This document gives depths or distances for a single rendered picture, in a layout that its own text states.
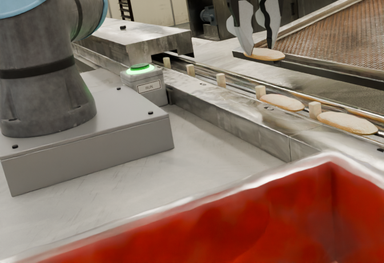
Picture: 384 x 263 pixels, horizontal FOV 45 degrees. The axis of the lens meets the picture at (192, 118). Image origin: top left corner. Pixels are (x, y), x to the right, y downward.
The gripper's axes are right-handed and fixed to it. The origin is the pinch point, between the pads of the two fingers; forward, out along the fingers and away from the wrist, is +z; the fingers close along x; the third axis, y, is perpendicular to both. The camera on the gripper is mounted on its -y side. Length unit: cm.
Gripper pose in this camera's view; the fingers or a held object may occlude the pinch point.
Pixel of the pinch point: (262, 45)
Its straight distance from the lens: 77.5
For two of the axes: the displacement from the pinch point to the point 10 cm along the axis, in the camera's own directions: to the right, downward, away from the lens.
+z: 1.6, 9.3, 3.2
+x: -8.9, 2.8, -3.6
